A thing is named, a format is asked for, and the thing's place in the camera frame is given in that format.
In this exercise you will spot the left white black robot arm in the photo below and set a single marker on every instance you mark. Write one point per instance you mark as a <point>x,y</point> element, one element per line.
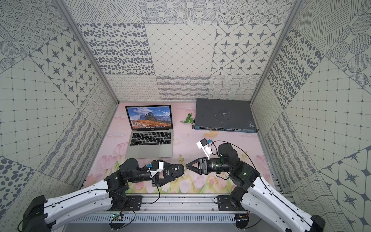
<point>46,215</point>

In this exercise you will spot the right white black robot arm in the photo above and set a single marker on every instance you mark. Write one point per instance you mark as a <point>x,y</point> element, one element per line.
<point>252,192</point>

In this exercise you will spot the dark grey network switch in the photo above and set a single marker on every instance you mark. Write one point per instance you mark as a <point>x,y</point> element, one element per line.
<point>224,115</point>

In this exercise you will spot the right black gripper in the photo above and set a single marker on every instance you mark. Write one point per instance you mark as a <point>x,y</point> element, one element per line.
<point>203,166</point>

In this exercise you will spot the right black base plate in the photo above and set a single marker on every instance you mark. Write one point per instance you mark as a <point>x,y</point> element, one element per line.
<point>235,203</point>

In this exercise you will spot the aluminium mounting rail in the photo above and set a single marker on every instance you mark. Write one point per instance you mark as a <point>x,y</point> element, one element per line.
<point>179,203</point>

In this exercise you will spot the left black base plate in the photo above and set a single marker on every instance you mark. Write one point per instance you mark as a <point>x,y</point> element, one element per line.
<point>127,203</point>

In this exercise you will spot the silver open laptop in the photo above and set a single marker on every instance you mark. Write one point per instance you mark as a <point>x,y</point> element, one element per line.
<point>152,131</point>

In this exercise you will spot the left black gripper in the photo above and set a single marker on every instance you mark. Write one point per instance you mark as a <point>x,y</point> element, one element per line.
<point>160,172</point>

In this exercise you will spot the black wireless mouse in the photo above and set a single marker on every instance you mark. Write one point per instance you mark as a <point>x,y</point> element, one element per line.
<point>173,171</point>

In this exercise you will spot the pink floral table mat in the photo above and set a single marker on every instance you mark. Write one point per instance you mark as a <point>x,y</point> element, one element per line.
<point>114,145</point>

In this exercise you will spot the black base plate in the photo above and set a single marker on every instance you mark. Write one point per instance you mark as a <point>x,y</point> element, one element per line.
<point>127,203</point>
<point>235,203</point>

